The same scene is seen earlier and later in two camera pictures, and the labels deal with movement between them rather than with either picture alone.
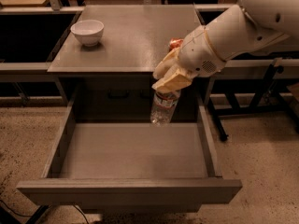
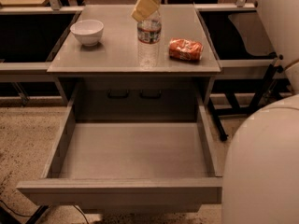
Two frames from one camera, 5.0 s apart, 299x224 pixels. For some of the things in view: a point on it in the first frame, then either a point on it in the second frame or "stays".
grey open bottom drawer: [133, 166] stays
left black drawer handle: [109, 94] stays
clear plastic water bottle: [163, 108] to [149, 33]
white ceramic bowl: [89, 31] stays
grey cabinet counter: [107, 58] stays
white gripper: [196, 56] to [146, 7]
